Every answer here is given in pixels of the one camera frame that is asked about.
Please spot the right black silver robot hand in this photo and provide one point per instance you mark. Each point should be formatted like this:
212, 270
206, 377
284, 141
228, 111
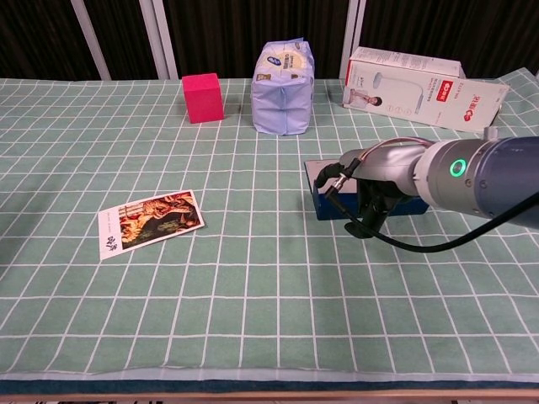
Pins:
387, 164

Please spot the picture postcard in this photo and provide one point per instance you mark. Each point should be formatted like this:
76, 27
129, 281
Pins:
151, 223

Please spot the white lamp carton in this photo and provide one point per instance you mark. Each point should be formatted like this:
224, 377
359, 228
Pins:
421, 92

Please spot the pink cube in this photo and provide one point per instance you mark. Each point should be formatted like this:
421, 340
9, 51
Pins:
204, 99

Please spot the black curtain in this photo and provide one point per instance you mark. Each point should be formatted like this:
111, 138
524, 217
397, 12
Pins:
252, 25

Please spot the light blue tissue pack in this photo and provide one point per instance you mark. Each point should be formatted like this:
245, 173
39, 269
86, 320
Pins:
282, 101

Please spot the white frame post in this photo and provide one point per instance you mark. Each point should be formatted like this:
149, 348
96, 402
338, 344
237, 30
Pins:
90, 38
351, 29
160, 38

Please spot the green checked tablecloth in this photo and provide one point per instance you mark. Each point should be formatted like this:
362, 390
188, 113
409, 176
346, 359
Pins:
210, 273

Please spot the dark blue box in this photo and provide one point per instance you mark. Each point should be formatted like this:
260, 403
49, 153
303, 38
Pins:
332, 208

